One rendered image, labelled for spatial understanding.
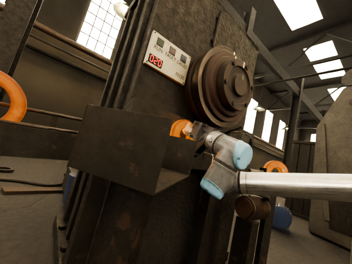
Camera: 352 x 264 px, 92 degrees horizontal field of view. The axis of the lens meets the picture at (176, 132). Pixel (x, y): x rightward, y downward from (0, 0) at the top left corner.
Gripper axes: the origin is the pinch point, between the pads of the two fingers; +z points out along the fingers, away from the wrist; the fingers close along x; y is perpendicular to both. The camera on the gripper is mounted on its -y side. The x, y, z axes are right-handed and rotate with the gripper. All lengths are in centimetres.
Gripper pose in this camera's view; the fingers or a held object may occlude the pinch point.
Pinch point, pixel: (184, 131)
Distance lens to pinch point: 87.2
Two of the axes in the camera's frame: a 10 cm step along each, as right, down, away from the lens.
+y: 3.8, -9.2, -0.9
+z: -5.1, -2.9, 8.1
